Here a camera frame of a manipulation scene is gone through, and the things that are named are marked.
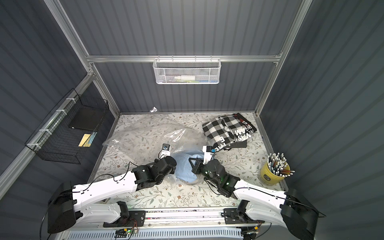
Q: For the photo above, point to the yellow cup of pens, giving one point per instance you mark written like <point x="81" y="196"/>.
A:
<point x="275" y="169"/>

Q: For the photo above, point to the white wire mesh basket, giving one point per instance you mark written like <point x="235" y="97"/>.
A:
<point x="207" y="73"/>

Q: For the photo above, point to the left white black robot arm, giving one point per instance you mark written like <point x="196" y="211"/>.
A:
<point x="73" y="205"/>

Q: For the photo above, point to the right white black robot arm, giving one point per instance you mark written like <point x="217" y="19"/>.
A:
<point x="287" y="209"/>

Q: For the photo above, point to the red plaid shirt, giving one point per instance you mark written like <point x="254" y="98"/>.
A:
<point x="245" y="123"/>

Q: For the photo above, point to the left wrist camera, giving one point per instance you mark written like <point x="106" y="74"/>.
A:
<point x="165" y="151"/>

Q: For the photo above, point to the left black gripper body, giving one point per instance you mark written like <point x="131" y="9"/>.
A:
<point x="169" y="162"/>

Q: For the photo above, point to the black box in basket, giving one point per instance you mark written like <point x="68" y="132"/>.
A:
<point x="87" y="119"/>

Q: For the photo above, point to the black white checked shirt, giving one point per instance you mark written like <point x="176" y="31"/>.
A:
<point x="225" y="128"/>

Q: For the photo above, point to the dark grey pinstripe shirt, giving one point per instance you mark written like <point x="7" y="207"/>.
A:
<point x="226" y="146"/>

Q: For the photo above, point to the black wire wall basket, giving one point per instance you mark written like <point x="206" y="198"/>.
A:
<point x="55" y="141"/>

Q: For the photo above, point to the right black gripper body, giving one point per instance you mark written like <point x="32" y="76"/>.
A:
<point x="199" y="163"/>

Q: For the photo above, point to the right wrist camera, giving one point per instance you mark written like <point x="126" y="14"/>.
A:
<point x="209" y="153"/>

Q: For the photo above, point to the light blue shirt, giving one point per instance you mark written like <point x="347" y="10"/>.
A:
<point x="183" y="170"/>

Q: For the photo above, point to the aluminium front rail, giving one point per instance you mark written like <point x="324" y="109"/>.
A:
<point x="180" y="217"/>

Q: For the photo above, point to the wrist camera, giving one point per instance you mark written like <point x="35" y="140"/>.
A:
<point x="209" y="153"/>
<point x="165" y="151"/>

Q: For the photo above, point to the aluminium frame back crossbar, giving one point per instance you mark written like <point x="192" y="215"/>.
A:
<point x="195" y="58"/>

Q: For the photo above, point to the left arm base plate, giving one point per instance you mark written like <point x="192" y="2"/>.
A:
<point x="128" y="220"/>

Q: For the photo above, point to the yellow notepad in basket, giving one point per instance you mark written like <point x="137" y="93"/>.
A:
<point x="86" y="141"/>

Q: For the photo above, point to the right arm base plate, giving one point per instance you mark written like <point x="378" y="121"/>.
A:
<point x="232" y="217"/>

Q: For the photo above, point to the white vented panel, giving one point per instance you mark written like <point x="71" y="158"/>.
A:
<point x="220" y="233"/>

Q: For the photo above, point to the clear plastic vacuum bag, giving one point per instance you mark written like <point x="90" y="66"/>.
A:
<point x="142" y="136"/>

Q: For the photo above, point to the white bottle in basket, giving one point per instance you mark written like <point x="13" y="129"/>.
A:
<point x="185" y="78"/>

